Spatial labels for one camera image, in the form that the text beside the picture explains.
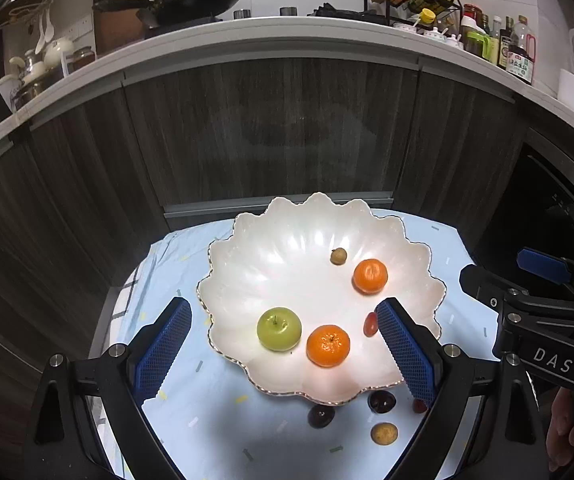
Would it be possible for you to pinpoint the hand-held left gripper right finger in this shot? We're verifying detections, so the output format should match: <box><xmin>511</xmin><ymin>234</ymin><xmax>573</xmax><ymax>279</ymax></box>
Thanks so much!
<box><xmin>374</xmin><ymin>297</ymin><xmax>533</xmax><ymax>480</ymax></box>

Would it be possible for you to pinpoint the white spoon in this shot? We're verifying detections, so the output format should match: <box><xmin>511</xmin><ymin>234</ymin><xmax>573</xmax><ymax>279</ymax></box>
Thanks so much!
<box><xmin>34</xmin><ymin>10</ymin><xmax>55</xmax><ymax>53</ymax></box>

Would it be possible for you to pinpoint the dark built-in appliance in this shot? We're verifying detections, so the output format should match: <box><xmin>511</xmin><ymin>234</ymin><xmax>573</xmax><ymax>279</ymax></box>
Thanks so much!
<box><xmin>474</xmin><ymin>130</ymin><xmax>574</xmax><ymax>311</ymax></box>

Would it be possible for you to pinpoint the light blue patterned cloth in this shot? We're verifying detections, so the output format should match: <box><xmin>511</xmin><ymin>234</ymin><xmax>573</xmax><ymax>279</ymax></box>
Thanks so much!
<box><xmin>89</xmin><ymin>207</ymin><xmax>558</xmax><ymax>480</ymax></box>

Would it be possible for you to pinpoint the orange mandarin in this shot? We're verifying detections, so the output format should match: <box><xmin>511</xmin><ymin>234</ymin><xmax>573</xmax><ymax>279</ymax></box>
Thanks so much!
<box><xmin>306</xmin><ymin>324</ymin><xmax>351</xmax><ymax>368</ymax></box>
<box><xmin>352</xmin><ymin>258</ymin><xmax>389</xmax><ymax>295</ymax></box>

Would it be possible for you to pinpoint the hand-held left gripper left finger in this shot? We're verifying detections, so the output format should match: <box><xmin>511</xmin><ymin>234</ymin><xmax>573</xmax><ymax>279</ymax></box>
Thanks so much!
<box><xmin>22</xmin><ymin>296</ymin><xmax>194</xmax><ymax>480</ymax></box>

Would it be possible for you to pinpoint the white cup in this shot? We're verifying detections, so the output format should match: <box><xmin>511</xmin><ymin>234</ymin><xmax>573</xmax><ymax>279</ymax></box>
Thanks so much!
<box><xmin>0</xmin><ymin>76</ymin><xmax>22</xmax><ymax>111</ymax></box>

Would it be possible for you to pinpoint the white teapot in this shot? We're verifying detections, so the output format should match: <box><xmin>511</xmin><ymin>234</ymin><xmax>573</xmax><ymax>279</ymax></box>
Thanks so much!
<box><xmin>42</xmin><ymin>37</ymin><xmax>75</xmax><ymax>68</ymax></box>

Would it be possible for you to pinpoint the green bottle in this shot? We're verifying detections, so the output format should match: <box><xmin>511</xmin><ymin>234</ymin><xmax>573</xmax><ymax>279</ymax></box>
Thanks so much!
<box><xmin>462</xmin><ymin>17</ymin><xmax>500</xmax><ymax>63</ymax></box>

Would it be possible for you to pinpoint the wooden cutting board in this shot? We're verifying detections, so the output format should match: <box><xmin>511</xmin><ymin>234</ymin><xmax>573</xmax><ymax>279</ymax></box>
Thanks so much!
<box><xmin>93</xmin><ymin>0</ymin><xmax>150</xmax><ymax>56</ymax></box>

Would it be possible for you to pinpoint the black wok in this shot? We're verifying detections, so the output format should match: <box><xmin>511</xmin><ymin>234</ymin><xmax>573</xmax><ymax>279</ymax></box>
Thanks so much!
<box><xmin>92</xmin><ymin>0</ymin><xmax>248</xmax><ymax>28</ymax></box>

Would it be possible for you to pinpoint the large labelled sauce bottle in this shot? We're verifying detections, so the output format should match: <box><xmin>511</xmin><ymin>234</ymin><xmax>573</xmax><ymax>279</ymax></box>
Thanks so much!
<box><xmin>507</xmin><ymin>15</ymin><xmax>538</xmax><ymax>86</ymax></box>

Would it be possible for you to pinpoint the green apple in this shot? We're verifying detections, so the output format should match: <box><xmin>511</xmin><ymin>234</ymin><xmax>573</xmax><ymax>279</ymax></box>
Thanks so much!
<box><xmin>256</xmin><ymin>307</ymin><xmax>302</xmax><ymax>352</ymax></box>

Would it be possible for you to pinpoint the metal kettle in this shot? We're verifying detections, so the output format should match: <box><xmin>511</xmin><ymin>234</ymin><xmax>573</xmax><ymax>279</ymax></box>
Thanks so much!
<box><xmin>9</xmin><ymin>52</ymin><xmax>48</xmax><ymax>88</ymax></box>

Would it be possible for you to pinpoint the dark glass bottle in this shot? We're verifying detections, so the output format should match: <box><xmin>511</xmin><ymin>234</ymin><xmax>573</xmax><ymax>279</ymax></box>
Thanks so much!
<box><xmin>498</xmin><ymin>16</ymin><xmax>515</xmax><ymax>68</ymax></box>

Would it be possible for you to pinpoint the dark wood kitchen cabinet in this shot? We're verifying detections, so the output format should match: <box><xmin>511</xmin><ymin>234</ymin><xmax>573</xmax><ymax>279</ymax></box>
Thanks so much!
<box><xmin>0</xmin><ymin>57</ymin><xmax>528</xmax><ymax>411</ymax></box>

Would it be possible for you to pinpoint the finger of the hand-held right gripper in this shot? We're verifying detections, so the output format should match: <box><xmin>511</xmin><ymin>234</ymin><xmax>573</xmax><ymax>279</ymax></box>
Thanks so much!
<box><xmin>460</xmin><ymin>263</ymin><xmax>574</xmax><ymax>322</ymax></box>
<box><xmin>516</xmin><ymin>247</ymin><xmax>574</xmax><ymax>301</ymax></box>

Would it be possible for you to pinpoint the white scalloped bowl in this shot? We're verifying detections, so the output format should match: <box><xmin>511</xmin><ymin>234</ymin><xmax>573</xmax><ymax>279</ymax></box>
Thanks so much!
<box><xmin>196</xmin><ymin>192</ymin><xmax>448</xmax><ymax>406</ymax></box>

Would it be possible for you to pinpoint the glass jar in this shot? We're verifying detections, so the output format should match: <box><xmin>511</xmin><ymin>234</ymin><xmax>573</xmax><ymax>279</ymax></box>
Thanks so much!
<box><xmin>69</xmin><ymin>46</ymin><xmax>96</xmax><ymax>73</ymax></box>

